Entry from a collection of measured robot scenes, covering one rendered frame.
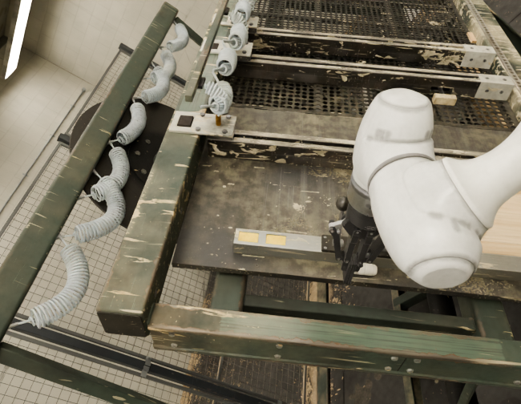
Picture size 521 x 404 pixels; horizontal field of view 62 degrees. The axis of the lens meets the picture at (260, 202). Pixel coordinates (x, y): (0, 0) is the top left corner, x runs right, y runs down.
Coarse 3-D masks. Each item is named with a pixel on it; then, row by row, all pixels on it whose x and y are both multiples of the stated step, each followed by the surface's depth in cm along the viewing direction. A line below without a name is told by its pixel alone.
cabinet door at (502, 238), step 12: (504, 204) 125; (516, 204) 125; (504, 216) 121; (516, 216) 122; (492, 228) 118; (504, 228) 118; (516, 228) 118; (492, 240) 115; (504, 240) 115; (516, 240) 115; (492, 252) 112; (504, 252) 112; (516, 252) 112
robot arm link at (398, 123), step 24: (384, 96) 60; (408, 96) 60; (384, 120) 59; (408, 120) 58; (432, 120) 60; (360, 144) 64; (384, 144) 60; (408, 144) 59; (432, 144) 61; (360, 168) 65
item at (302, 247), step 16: (288, 240) 109; (304, 240) 109; (320, 240) 109; (272, 256) 110; (288, 256) 109; (304, 256) 109; (320, 256) 108; (496, 256) 108; (512, 256) 109; (480, 272) 107; (496, 272) 106; (512, 272) 106
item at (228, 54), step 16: (224, 0) 156; (240, 0) 167; (240, 32) 151; (208, 48) 131; (224, 48) 140; (240, 48) 152; (224, 64) 136; (192, 80) 118; (192, 96) 114; (224, 96) 123
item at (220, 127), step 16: (176, 112) 133; (192, 112) 134; (224, 112) 125; (176, 128) 128; (192, 128) 128; (208, 128) 128; (224, 128) 129; (208, 144) 132; (224, 144) 132; (240, 144) 131; (256, 144) 130; (272, 144) 130; (288, 144) 130; (304, 144) 131; (320, 144) 133; (336, 144) 132; (352, 144) 132; (256, 160) 135; (272, 160) 134; (288, 160) 134; (304, 160) 133; (320, 160) 133; (336, 160) 132; (352, 160) 132
